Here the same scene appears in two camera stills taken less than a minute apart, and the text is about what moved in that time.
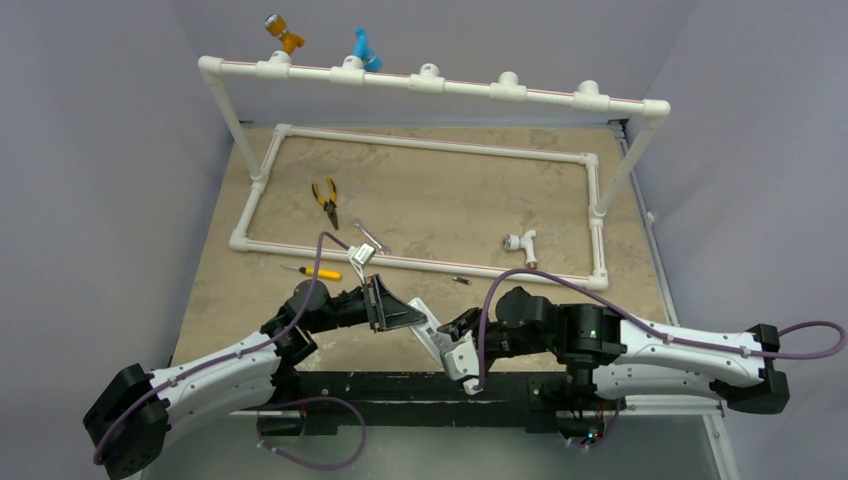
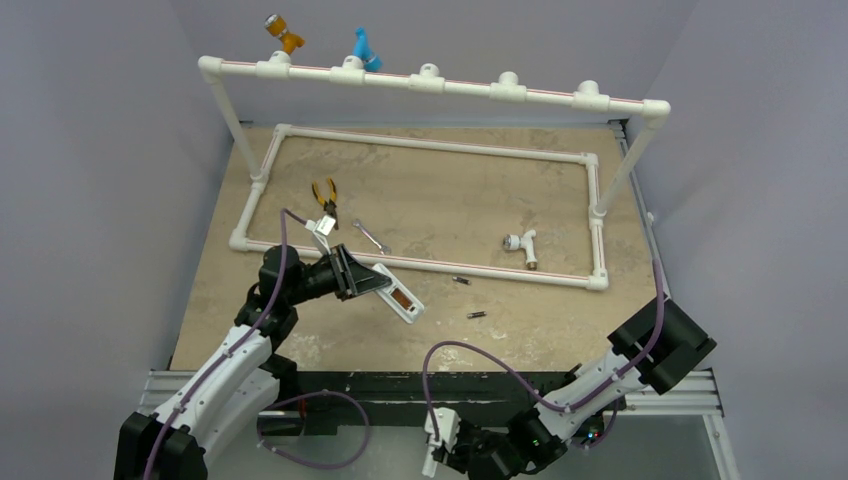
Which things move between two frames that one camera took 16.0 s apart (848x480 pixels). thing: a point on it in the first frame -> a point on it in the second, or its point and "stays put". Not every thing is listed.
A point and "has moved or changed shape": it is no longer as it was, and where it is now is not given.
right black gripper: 473,331 -> 454,454
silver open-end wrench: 385,249 stays put
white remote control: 434,339 has moved or changed shape
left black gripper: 388,312 -> 350,277
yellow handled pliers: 331,204 stays put
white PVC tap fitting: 526,242 stays put
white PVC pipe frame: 588,95 stays put
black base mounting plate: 539,402 stays put
